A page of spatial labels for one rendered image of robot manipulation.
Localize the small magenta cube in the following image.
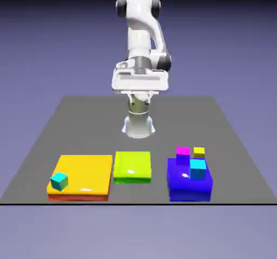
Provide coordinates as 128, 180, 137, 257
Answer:
175, 146, 192, 166

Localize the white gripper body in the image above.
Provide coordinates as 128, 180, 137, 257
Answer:
111, 67, 169, 95

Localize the large lime green box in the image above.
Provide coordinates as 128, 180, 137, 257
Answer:
113, 151, 152, 185

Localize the small cyan cube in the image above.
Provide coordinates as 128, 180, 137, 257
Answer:
189, 158, 207, 181

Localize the large orange box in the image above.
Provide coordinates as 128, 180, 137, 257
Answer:
46, 154, 114, 203

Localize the small teal cube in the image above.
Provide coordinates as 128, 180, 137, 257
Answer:
49, 172, 69, 192

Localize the small yellow cube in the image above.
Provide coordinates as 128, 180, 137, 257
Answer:
193, 146, 206, 158

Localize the large blue box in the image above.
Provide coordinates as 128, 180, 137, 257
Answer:
166, 157, 214, 203

